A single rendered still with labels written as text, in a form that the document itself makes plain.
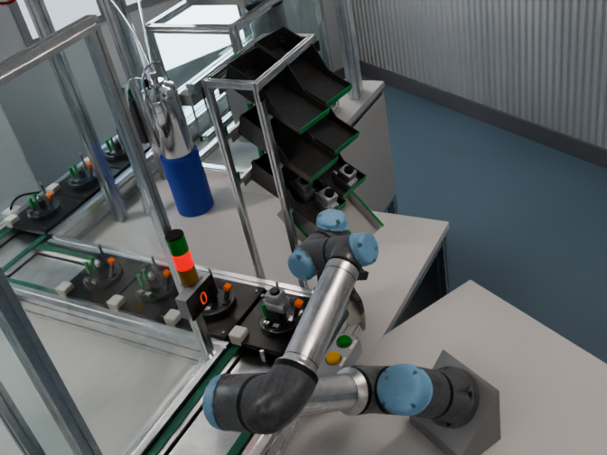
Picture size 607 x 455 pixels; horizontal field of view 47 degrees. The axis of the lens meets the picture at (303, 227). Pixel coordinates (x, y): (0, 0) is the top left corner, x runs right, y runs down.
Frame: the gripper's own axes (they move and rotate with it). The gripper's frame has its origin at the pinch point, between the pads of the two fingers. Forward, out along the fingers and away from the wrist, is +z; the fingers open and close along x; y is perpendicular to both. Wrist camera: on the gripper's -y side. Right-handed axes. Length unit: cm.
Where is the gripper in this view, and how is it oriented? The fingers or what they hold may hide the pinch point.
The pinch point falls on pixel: (343, 317)
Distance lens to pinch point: 194.4
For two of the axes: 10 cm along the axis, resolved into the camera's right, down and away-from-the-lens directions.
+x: 7.4, 3.4, -5.8
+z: 0.8, 8.1, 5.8
